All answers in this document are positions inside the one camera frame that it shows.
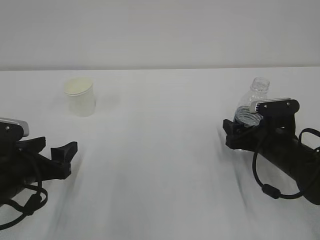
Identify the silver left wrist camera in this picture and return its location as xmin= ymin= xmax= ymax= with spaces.
xmin=0 ymin=117 xmax=30 ymax=137

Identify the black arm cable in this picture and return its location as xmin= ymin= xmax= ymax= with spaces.
xmin=252 ymin=119 xmax=320 ymax=200
xmin=0 ymin=147 xmax=49 ymax=230

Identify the clear green-label water bottle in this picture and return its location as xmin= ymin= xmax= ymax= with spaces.
xmin=233 ymin=77 xmax=270 ymax=130

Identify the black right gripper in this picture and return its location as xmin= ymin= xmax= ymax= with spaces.
xmin=222 ymin=117 xmax=278 ymax=154

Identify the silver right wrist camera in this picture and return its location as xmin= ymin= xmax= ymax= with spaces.
xmin=249 ymin=97 xmax=300 ymax=118

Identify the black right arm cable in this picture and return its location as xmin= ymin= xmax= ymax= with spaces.
xmin=252 ymin=119 xmax=320 ymax=200

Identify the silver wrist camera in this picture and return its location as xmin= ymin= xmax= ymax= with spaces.
xmin=249 ymin=97 xmax=300 ymax=118
xmin=0 ymin=117 xmax=30 ymax=137

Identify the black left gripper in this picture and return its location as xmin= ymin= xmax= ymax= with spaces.
xmin=14 ymin=136 xmax=78 ymax=183

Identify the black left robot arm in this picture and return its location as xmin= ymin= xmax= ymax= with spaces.
xmin=0 ymin=136 xmax=78 ymax=199

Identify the white paper cup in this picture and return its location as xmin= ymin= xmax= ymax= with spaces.
xmin=64 ymin=77 xmax=96 ymax=117

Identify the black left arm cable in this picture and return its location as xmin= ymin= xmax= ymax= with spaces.
xmin=0 ymin=147 xmax=49 ymax=230

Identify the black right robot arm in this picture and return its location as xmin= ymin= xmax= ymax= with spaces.
xmin=222 ymin=115 xmax=320 ymax=205

